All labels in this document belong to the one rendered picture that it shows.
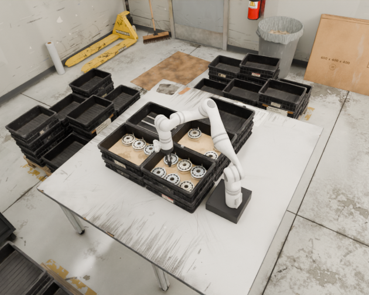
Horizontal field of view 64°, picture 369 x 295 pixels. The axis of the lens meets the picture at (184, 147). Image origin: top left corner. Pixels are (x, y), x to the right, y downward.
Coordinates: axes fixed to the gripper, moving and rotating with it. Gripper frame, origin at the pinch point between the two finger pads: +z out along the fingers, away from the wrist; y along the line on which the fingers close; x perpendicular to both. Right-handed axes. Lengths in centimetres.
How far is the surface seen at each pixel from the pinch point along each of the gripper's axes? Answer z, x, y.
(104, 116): 48, 52, 119
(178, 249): 30, 4, -43
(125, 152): 17.3, 29.4, 32.2
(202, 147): 17.3, -26.3, 23.5
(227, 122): 17, -51, 45
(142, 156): 17.3, 17.5, 25.0
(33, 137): 49, 120, 106
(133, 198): 30.3, 27.9, -0.3
